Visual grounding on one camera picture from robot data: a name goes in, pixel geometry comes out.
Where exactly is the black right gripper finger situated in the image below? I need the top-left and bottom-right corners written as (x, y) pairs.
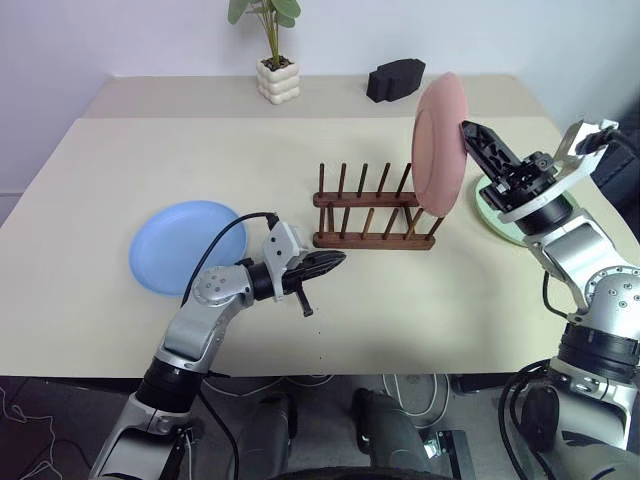
top-left (459, 119), bottom-right (527, 182)

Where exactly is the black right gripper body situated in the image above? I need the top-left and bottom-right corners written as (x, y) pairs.
top-left (481, 151), bottom-right (560, 212)

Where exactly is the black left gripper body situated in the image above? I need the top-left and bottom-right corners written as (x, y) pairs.
top-left (282, 255), bottom-right (316, 319)

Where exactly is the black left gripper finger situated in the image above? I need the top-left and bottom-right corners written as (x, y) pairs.
top-left (299, 261), bottom-right (345, 282)
top-left (304, 249), bottom-right (348, 268)

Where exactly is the pink plate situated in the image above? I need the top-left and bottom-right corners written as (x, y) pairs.
top-left (410, 71), bottom-right (471, 219)

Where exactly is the wooden dish rack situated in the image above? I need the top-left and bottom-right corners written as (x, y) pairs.
top-left (312, 160), bottom-right (445, 252)

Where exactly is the green plate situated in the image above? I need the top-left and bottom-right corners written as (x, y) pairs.
top-left (468, 174), bottom-right (532, 247)

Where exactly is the dark object beside table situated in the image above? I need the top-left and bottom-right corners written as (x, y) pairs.
top-left (593, 115), bottom-right (640, 202)

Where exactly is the black foam block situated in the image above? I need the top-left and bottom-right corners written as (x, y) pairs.
top-left (366, 57), bottom-right (428, 104)

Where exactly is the blue plate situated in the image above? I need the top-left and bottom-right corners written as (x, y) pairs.
top-left (128, 199), bottom-right (250, 299)

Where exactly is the dark grey rounded shape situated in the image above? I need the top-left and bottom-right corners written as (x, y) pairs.
top-left (351, 387), bottom-right (435, 480)
top-left (238, 392), bottom-right (300, 480)

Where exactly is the white bubble plant pot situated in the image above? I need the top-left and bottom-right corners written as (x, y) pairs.
top-left (255, 56), bottom-right (302, 107)

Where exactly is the beige table mat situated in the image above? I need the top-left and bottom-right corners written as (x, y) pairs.
top-left (0, 115), bottom-right (640, 380)

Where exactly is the green potted plant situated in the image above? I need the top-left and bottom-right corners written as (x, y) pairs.
top-left (228, 0), bottom-right (303, 69)

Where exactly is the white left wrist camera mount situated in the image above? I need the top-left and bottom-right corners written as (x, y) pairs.
top-left (263, 221), bottom-right (307, 304)

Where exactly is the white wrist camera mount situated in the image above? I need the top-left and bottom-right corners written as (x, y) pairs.
top-left (263, 221), bottom-right (307, 304)
top-left (497, 118), bottom-right (622, 225)

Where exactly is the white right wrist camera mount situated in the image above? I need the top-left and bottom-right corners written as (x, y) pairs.
top-left (497, 118), bottom-right (622, 225)

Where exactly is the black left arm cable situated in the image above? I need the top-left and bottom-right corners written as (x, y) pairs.
top-left (179, 213), bottom-right (279, 309)

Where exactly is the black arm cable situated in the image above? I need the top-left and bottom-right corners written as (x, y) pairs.
top-left (541, 269), bottom-right (574, 321)
top-left (179, 213), bottom-right (279, 309)

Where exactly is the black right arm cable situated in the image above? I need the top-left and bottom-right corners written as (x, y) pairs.
top-left (541, 269), bottom-right (574, 321)

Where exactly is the white floor cable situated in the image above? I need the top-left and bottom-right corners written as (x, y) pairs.
top-left (381, 372), bottom-right (452, 417)

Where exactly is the black metal floor bracket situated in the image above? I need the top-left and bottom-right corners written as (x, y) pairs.
top-left (423, 428), bottom-right (477, 480)

